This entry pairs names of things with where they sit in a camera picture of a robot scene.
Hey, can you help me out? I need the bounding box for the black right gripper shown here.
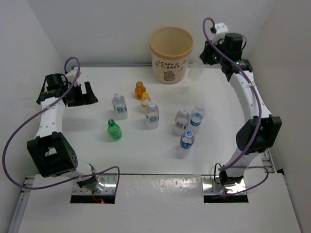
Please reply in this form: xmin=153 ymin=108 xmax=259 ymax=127
xmin=201 ymin=37 xmax=227 ymax=65

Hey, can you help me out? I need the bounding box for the clear bottle blue white cap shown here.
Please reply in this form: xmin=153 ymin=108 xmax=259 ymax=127
xmin=188 ymin=62 xmax=205 ymax=81

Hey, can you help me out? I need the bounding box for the clear bottle blue label tall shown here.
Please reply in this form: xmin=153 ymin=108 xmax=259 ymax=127
xmin=189 ymin=104 xmax=205 ymax=134

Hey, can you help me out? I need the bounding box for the clear bottle QR cap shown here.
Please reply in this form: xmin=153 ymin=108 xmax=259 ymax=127
xmin=145 ymin=102 xmax=159 ymax=129

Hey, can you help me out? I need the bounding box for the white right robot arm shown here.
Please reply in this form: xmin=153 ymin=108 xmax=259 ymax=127
xmin=200 ymin=32 xmax=282 ymax=186

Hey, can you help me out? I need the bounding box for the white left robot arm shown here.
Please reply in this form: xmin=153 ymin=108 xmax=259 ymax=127
xmin=27 ymin=70 xmax=99 ymax=190

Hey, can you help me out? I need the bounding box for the beige capybara plastic bin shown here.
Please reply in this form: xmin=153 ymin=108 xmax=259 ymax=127
xmin=149 ymin=26 xmax=194 ymax=84

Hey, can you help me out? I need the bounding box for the green plastic bottle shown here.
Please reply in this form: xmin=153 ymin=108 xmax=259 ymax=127
xmin=107 ymin=119 xmax=122 ymax=141

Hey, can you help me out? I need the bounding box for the orange juice bottle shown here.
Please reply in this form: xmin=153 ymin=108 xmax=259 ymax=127
xmin=135 ymin=81 xmax=146 ymax=100

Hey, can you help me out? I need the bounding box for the yellow cap small bottle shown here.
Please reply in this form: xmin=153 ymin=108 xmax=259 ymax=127
xmin=141 ymin=92 xmax=151 ymax=113

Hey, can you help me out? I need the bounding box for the clear bottle orange blue label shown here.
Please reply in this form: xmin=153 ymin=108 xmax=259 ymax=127
xmin=174 ymin=109 xmax=190 ymax=135

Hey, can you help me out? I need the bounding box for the blue label Pocari bottle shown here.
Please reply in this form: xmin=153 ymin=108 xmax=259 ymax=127
xmin=178 ymin=131 xmax=195 ymax=156

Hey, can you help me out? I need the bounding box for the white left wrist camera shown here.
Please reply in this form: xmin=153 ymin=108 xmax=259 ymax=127
xmin=65 ymin=70 xmax=81 ymax=84

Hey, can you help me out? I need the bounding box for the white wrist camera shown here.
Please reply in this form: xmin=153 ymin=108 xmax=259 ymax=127
xmin=65 ymin=70 xmax=81 ymax=84
xmin=212 ymin=23 xmax=228 ymax=43

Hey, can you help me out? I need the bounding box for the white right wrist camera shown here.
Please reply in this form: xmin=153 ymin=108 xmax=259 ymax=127
xmin=212 ymin=23 xmax=228 ymax=43

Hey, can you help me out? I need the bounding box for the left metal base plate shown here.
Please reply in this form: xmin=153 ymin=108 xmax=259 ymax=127
xmin=72 ymin=174 xmax=118 ymax=196

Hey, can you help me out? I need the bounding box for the metal base plate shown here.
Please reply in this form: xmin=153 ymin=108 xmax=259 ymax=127
xmin=201 ymin=175 xmax=246 ymax=196
xmin=72 ymin=174 xmax=118 ymax=196

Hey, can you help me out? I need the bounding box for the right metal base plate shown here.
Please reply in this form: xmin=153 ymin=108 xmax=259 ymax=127
xmin=201 ymin=175 xmax=246 ymax=196

